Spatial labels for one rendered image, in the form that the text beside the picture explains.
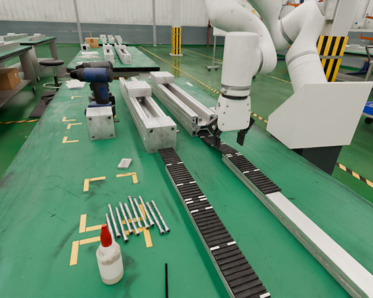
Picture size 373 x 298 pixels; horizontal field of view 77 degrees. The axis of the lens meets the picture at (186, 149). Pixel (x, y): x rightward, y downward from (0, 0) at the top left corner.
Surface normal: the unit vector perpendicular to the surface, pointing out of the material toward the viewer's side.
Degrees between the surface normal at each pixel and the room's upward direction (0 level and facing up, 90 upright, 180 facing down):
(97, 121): 90
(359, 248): 0
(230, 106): 87
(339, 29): 90
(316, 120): 90
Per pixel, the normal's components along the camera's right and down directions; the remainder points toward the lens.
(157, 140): 0.33, 0.44
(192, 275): 0.03, -0.89
